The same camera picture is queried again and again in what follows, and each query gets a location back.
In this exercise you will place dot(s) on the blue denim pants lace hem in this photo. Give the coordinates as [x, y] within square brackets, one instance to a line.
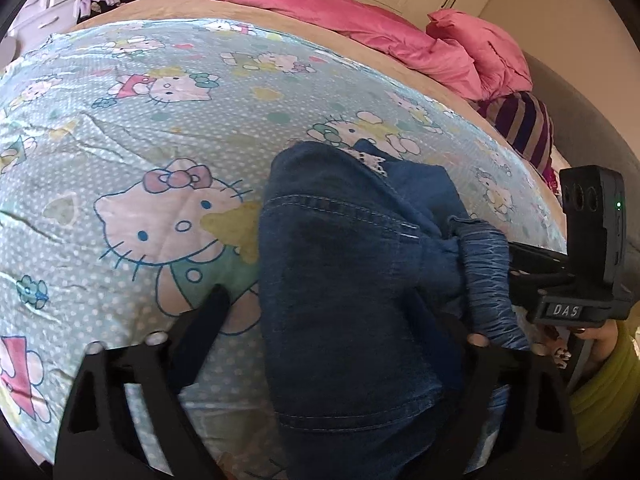
[371, 274]

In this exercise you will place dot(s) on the Hello Kitty blue bed sheet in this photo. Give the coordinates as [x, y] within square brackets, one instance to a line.
[79, 264]

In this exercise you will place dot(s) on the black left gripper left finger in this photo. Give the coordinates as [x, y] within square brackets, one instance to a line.
[98, 439]

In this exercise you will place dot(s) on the white drawer cabinet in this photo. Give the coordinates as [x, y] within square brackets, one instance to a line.
[39, 19]

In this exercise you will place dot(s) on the pink pillow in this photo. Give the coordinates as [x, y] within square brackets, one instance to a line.
[494, 65]

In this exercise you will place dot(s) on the pink quilt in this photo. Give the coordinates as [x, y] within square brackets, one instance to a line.
[376, 29]

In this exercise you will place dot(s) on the grey headboard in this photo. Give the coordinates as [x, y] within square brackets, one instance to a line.
[583, 136]

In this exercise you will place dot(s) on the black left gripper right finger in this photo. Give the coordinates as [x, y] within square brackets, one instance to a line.
[511, 418]

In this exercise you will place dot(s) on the purple striped pillow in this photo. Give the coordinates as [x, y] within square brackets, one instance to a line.
[524, 122]

